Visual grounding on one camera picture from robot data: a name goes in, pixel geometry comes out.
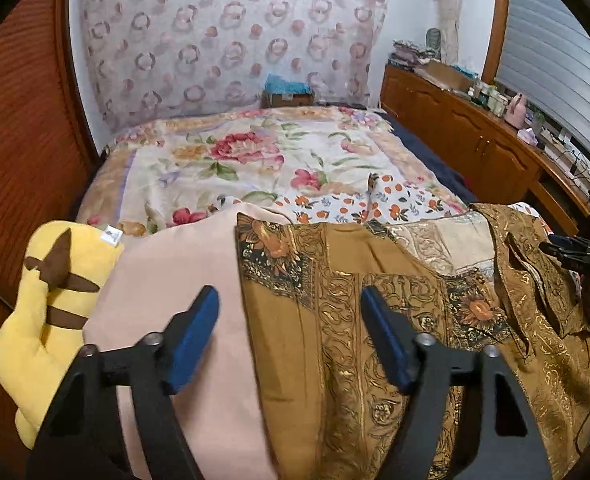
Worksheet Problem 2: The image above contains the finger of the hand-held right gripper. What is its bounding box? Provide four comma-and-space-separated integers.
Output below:
539, 232, 590, 268

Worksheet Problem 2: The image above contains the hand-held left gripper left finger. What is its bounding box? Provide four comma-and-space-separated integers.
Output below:
27, 285, 221, 480

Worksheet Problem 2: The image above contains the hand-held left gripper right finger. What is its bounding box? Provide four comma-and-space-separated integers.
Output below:
360, 286, 553, 480

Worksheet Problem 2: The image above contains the brown sunflower-print garment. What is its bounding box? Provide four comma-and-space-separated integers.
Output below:
235, 212, 518, 480

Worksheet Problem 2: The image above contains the pale pink cloth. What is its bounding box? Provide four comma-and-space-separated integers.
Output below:
82, 202, 296, 480

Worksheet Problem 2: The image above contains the brown gold-patterned garment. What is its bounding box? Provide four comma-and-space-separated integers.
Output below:
468, 202, 590, 480

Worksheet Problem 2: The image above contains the cream patchwork cloth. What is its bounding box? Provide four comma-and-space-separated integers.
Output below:
365, 212, 501, 277

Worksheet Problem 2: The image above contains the orange-fruit print blanket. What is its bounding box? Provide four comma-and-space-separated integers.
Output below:
215, 172, 468, 226

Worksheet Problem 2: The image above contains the pink kettle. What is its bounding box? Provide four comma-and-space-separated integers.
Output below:
504, 92, 529, 129

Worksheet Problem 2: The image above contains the wooden cabinet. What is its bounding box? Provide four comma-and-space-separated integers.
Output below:
379, 64, 590, 236

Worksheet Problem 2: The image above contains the group of small bottles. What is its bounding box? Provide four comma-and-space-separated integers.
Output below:
468, 80, 508, 117

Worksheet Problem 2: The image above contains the yellow plush toy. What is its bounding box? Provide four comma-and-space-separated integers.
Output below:
0, 220, 126, 448

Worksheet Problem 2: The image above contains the navy bed sheet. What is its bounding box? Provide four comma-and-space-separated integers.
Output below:
375, 109, 481, 206

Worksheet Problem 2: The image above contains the floral blanket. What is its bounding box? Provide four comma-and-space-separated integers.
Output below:
75, 105, 468, 238

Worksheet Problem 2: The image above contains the grey window blind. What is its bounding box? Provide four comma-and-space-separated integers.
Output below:
495, 0, 590, 181

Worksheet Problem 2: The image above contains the flat cardboard box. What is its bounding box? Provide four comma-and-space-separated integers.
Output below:
417, 60, 476, 92

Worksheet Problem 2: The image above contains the stack of folded cloths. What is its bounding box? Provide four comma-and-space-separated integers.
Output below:
389, 39, 442, 69

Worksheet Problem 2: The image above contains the cardboard box with blue cloth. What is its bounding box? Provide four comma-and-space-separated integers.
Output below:
261, 74, 316, 109

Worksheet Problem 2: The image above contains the wooden wardrobe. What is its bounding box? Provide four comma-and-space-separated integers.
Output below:
0, 0, 100, 311

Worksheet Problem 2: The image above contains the cream lace curtain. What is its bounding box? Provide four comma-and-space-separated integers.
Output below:
437, 0, 468, 63

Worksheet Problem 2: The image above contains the circle-pattern curtain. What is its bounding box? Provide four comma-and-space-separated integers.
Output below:
77, 0, 391, 131

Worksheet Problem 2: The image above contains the wooden window frame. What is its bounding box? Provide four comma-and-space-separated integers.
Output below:
480, 0, 512, 86

